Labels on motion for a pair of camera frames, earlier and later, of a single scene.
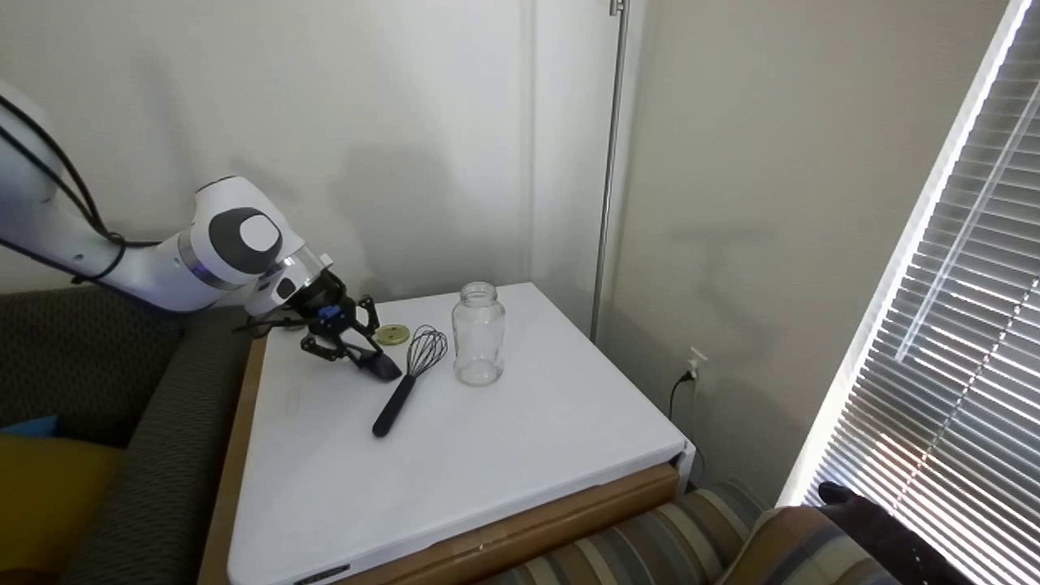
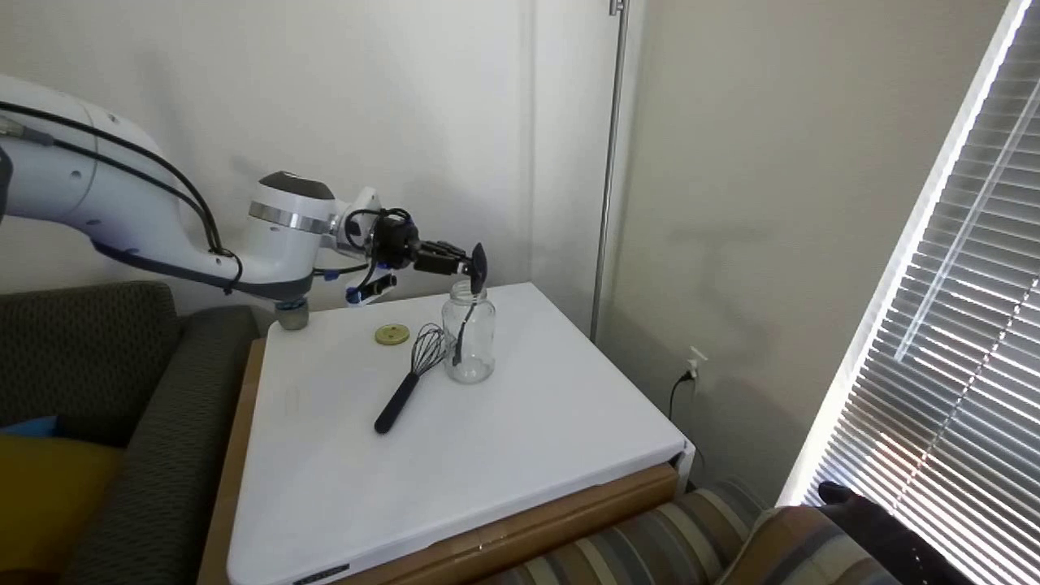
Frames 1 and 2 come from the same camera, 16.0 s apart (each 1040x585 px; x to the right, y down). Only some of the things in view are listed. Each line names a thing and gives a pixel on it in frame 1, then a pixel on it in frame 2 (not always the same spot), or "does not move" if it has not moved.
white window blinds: [938, 415] does not move
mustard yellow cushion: [49, 491] does not move
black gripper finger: [334, 353] to [439, 265]
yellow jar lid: [394, 336] does not move
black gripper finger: [371, 312] to [439, 253]
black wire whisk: [425, 349] does not move
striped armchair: [714, 533] does not move
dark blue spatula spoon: [378, 362] to [475, 285]
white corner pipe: [610, 177] does not move
